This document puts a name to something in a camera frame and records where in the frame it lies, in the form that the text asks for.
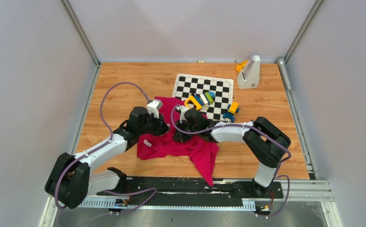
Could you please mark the yellow blue toy bricks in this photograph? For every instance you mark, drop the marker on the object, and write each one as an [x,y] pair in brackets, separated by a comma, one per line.
[232,109]

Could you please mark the yellow toy behind metronome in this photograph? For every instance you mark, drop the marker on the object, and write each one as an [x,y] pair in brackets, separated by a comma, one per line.
[239,67]

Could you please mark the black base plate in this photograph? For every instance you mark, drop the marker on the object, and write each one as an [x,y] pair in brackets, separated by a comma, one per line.
[168,191]

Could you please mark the white metronome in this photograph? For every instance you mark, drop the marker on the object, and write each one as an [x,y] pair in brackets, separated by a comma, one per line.
[249,77]

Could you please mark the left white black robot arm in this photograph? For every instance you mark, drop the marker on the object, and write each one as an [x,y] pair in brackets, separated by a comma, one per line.
[72,178]

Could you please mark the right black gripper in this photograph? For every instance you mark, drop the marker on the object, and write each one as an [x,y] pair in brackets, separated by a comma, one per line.
[180,136]

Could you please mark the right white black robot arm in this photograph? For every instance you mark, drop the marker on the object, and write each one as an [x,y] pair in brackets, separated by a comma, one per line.
[266,141]

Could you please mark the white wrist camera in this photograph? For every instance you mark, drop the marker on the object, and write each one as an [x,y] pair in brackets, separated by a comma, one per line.
[181,109]
[153,108]

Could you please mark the grey metal pipe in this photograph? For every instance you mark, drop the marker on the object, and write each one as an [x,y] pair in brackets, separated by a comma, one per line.
[281,63]

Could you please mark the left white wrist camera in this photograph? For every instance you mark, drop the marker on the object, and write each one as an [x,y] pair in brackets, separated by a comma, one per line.
[153,108]

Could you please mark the yellow triangle block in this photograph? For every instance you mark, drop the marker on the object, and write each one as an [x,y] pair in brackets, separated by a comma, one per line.
[195,101]

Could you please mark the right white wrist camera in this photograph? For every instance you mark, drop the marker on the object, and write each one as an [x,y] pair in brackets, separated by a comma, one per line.
[181,109]

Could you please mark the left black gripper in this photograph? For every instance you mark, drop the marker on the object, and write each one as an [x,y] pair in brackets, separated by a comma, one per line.
[161,126]

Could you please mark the magenta red garment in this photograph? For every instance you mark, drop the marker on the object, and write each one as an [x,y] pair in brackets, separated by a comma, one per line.
[201,153]

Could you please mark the black white chessboard mat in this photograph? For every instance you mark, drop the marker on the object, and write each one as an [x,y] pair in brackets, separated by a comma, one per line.
[186,85]

